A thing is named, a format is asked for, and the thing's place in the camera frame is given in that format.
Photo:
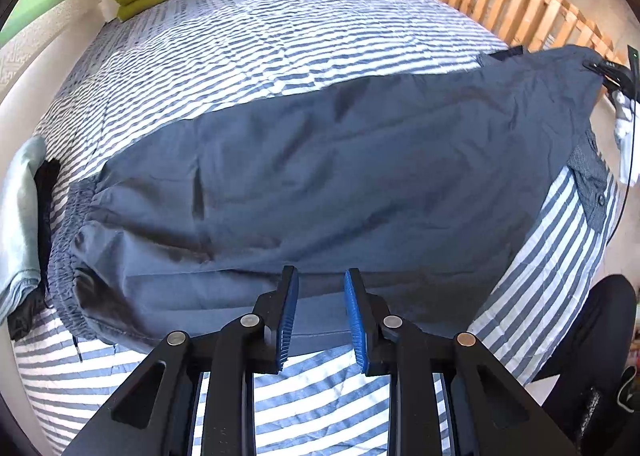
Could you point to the blue white striped bedspread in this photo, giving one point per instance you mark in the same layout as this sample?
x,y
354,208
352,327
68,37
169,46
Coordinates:
x,y
250,36

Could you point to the grey woven buttoned garment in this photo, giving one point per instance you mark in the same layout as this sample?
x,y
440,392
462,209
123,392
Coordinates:
x,y
592,186

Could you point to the person's black trouser leg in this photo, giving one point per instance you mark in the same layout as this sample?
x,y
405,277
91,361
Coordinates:
x,y
595,336

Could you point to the black shoe with white trim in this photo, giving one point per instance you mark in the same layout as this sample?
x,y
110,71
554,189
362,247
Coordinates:
x,y
631,386

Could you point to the light teal cloth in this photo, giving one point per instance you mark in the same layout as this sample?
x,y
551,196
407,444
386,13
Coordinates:
x,y
20,216

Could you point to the dark blue pants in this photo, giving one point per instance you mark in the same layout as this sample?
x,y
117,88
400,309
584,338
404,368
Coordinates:
x,y
350,161

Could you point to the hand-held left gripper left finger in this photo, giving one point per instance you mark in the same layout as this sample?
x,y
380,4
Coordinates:
x,y
287,316

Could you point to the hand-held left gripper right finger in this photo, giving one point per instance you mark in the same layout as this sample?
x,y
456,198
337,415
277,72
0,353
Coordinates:
x,y
354,316

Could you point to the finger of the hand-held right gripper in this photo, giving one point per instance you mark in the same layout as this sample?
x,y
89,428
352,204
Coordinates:
x,y
610,71

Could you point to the black cloth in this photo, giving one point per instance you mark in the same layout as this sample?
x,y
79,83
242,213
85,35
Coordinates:
x,y
46,186

